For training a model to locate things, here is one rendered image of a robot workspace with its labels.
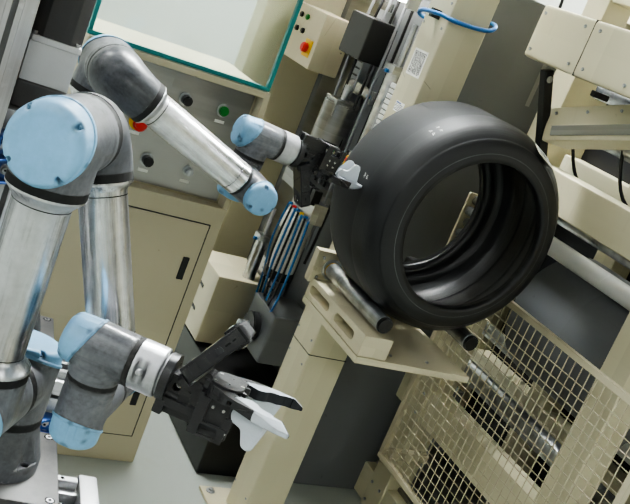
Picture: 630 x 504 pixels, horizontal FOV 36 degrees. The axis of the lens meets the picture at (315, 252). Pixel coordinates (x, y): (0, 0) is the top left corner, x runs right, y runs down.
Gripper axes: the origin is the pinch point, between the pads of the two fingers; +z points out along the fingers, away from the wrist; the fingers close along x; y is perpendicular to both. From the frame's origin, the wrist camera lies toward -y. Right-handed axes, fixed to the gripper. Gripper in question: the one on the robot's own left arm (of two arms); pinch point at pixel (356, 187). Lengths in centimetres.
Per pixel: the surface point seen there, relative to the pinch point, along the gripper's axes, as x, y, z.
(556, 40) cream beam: 12, 56, 42
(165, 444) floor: 69, -118, 22
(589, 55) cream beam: -2, 55, 42
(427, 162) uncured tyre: -10.9, 13.9, 7.7
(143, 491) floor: 40, -119, 7
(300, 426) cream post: 25, -78, 37
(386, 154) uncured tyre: -1.3, 10.6, 2.6
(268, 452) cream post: 25, -89, 31
